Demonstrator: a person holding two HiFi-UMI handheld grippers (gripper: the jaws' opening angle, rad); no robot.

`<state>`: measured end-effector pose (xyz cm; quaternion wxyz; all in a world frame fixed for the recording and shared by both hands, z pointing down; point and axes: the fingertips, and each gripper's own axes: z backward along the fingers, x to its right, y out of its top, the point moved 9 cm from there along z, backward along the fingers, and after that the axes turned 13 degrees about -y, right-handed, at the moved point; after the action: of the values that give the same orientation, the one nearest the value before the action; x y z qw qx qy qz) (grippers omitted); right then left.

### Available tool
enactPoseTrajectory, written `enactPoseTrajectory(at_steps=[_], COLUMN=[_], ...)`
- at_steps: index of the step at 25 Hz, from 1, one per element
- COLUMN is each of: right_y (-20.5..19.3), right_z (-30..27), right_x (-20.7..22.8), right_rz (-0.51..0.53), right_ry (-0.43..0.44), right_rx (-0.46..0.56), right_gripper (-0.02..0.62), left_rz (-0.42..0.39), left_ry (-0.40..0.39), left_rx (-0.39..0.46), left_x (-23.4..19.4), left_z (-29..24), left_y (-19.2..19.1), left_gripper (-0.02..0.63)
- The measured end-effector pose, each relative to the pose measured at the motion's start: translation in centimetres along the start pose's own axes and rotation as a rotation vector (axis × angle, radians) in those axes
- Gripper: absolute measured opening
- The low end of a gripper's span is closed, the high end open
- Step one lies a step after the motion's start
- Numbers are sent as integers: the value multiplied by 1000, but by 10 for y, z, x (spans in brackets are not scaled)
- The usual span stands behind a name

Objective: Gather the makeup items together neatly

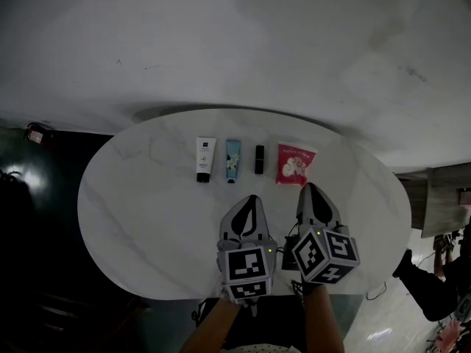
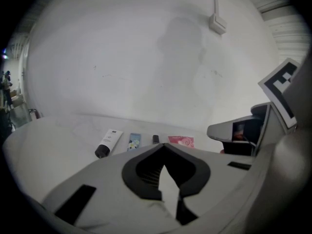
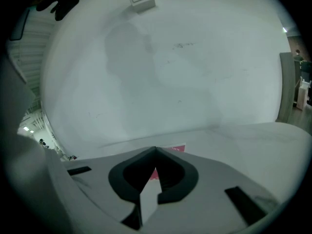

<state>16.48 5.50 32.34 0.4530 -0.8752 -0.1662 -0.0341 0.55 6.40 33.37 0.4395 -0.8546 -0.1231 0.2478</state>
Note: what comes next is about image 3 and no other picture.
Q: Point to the red sachet packet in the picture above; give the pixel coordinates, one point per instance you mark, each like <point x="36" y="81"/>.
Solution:
<point x="176" y="148"/>

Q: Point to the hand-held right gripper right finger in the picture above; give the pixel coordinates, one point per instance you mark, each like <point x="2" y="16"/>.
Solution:
<point x="209" y="181"/>

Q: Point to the grey wooden desk with shelf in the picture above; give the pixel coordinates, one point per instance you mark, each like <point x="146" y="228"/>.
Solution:
<point x="288" y="91"/>

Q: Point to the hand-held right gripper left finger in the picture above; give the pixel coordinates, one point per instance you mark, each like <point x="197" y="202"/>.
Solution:
<point x="97" y="181"/>

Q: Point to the black ceiling device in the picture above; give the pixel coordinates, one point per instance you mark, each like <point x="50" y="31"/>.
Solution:
<point x="59" y="4"/>

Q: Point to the red fire extinguisher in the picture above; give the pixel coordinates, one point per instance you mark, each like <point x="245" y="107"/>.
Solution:
<point x="72" y="157"/>

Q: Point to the white wall junction box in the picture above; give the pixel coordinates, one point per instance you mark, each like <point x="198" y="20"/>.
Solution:
<point x="142" y="1"/>

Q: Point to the long black-framed ceiling lamp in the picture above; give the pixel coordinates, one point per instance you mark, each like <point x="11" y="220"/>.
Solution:
<point x="20" y="25"/>

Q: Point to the white oval marble table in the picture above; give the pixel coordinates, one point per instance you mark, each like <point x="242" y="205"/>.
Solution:
<point x="243" y="145"/>

